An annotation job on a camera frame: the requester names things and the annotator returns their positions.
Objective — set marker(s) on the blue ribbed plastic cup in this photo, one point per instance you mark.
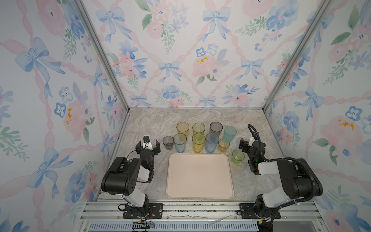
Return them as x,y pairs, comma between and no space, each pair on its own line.
212,140

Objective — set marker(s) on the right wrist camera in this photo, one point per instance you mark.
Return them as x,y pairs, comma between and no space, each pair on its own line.
251,141

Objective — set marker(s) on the aluminium front rail frame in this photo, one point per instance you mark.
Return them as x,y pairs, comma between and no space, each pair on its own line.
198,216

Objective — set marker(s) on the small yellow plastic cup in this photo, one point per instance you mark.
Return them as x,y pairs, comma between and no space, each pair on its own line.
223,145

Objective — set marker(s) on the teal plastic cup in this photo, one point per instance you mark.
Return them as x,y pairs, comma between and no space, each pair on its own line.
229,133

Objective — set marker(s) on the light blue plastic cup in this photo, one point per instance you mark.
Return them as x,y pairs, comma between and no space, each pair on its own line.
180,140

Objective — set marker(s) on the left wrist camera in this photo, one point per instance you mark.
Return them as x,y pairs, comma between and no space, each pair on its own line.
147,143

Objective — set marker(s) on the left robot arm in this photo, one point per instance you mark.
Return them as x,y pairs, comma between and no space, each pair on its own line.
123,175

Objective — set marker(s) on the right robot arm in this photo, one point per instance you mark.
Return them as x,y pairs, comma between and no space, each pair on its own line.
298,181

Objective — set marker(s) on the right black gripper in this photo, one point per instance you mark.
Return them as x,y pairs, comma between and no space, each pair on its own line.
245,144

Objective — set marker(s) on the small green plastic cup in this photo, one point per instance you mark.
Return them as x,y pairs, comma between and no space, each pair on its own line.
237,157

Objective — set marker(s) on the tall orange plastic cup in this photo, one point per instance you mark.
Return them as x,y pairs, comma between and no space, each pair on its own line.
183,128

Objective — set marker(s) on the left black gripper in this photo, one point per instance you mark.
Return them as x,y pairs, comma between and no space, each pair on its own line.
156,149

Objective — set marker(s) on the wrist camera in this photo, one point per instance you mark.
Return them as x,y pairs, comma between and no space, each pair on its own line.
147,143
251,141

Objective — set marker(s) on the tall grey plastic cup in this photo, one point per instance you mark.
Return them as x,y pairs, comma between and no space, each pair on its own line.
216,127

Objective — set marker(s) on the tall green plastic cup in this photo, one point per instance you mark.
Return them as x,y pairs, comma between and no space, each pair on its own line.
198,128

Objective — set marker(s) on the tall yellow plastic cup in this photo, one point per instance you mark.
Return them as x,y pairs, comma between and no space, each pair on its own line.
198,140

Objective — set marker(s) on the beige plastic tray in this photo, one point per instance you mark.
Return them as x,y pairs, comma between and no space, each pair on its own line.
199,176

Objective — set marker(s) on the small grey plastic cup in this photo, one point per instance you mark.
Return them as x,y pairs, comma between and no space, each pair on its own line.
168,142

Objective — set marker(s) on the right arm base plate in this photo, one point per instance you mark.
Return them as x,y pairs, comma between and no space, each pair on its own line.
251,211

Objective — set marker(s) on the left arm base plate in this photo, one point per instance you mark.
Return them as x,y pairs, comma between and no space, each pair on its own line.
151,211

